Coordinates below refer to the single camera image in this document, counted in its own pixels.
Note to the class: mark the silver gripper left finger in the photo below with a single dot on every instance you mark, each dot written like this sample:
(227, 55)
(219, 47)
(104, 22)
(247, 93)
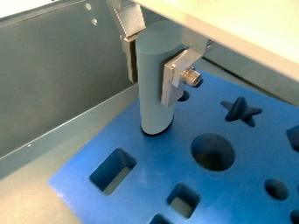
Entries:
(129, 21)

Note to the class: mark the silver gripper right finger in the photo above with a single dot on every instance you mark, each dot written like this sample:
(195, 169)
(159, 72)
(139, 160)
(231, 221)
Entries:
(177, 70)

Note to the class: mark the light blue oval peg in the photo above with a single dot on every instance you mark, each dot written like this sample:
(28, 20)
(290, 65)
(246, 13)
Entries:
(157, 45)

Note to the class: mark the blue shape sorting board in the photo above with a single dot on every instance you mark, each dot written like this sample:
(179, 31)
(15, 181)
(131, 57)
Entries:
(223, 167)

